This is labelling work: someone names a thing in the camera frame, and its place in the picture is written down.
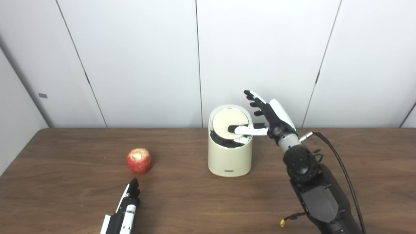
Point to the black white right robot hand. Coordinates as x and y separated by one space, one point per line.
274 118

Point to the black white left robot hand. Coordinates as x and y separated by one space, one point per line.
122 221

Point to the round cream bin lid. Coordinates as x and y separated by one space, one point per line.
222 122

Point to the red apple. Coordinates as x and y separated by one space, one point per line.
139 161

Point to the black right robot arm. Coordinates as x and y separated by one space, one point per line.
312 191

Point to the cream-colored bin body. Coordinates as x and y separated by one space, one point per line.
229 159

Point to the small grey wall label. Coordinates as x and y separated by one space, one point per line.
43 95

